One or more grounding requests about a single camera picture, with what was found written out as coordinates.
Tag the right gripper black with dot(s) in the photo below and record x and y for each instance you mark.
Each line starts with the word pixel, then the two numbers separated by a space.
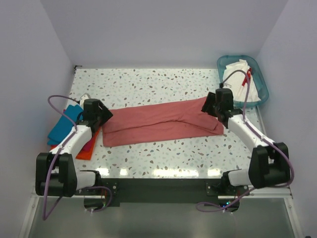
pixel 206 107

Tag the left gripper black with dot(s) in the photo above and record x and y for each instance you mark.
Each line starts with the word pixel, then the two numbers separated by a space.
pixel 107 114

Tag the salmon pink t shirt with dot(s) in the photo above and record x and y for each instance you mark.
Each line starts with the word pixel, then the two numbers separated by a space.
pixel 160 122

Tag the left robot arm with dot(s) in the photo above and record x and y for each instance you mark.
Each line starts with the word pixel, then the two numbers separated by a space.
pixel 55 170

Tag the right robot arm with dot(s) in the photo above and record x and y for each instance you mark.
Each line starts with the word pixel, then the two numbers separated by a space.
pixel 269 165

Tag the white t shirt in bin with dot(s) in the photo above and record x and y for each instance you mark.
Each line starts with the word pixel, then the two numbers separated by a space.
pixel 237 83

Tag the folded orange t shirt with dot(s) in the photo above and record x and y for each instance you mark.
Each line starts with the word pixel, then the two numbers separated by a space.
pixel 86 153

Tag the teal plastic bin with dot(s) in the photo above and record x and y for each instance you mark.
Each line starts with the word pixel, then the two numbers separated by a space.
pixel 260 84

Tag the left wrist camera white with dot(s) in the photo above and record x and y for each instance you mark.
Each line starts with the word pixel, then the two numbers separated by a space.
pixel 83 98

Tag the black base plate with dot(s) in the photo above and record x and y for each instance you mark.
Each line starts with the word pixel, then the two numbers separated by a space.
pixel 115 191

